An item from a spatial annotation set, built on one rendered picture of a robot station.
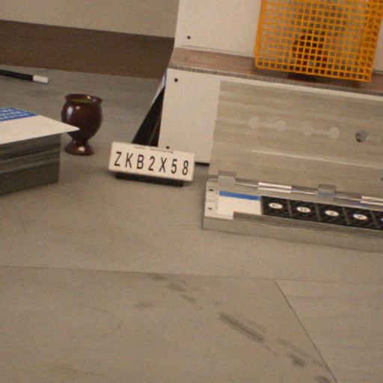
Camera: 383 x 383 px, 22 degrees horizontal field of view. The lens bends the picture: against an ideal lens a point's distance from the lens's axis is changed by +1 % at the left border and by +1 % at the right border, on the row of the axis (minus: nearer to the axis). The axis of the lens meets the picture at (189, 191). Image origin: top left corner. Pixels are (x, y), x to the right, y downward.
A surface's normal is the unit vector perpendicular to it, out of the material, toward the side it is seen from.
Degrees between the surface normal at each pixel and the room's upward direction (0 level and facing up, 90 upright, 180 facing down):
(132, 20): 90
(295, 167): 76
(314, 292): 0
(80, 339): 0
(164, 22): 90
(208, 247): 0
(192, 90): 90
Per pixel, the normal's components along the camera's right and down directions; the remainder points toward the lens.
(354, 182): -0.01, 0.07
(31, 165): 0.80, 0.28
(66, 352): 0.13, -0.94
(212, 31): -0.04, 0.30
